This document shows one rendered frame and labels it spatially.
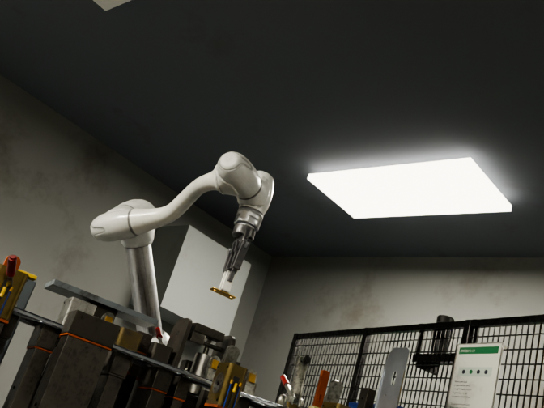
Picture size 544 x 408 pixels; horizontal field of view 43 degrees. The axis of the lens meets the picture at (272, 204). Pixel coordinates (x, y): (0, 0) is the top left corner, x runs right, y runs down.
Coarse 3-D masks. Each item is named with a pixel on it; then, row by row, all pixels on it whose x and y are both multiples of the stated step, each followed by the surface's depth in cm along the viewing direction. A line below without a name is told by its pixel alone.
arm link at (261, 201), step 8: (264, 176) 236; (264, 184) 233; (272, 184) 238; (264, 192) 232; (272, 192) 238; (240, 200) 232; (248, 200) 230; (256, 200) 231; (264, 200) 233; (256, 208) 232; (264, 208) 234
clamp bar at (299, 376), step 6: (300, 360) 240; (306, 360) 238; (300, 366) 240; (306, 366) 240; (294, 372) 239; (300, 372) 239; (294, 378) 237; (300, 378) 239; (294, 384) 236; (300, 384) 238; (294, 390) 234; (300, 390) 236; (294, 396) 234; (300, 396) 235
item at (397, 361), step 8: (392, 352) 244; (400, 352) 240; (408, 352) 237; (392, 360) 242; (400, 360) 238; (392, 368) 240; (400, 368) 237; (384, 376) 242; (392, 376) 238; (400, 376) 235; (384, 384) 240; (400, 384) 233; (384, 392) 239; (392, 392) 235; (400, 392) 231; (376, 400) 240; (384, 400) 237; (392, 400) 233
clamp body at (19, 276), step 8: (0, 264) 161; (0, 272) 161; (16, 272) 163; (0, 280) 160; (16, 280) 162; (24, 280) 163; (0, 288) 160; (8, 288) 161; (16, 288) 162; (0, 296) 159; (8, 296) 160; (16, 296) 162; (0, 304) 159; (8, 304) 160; (0, 312) 159; (8, 312) 160; (0, 320) 159; (8, 320) 160; (0, 328) 159
